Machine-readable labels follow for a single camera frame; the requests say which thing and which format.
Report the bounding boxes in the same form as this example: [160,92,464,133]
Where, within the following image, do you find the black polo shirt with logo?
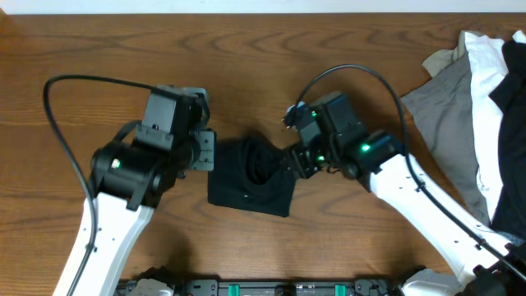
[207,136,296,217]

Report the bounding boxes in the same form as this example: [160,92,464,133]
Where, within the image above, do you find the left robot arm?
[54,121,216,295]

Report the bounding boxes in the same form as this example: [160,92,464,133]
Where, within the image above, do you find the white garment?
[464,30,525,223]

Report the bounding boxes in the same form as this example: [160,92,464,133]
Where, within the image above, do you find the grey garment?
[401,49,490,225]

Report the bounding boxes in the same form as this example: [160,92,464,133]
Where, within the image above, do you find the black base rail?
[114,266,412,296]

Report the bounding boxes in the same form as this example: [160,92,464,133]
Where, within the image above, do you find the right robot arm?
[283,92,525,295]

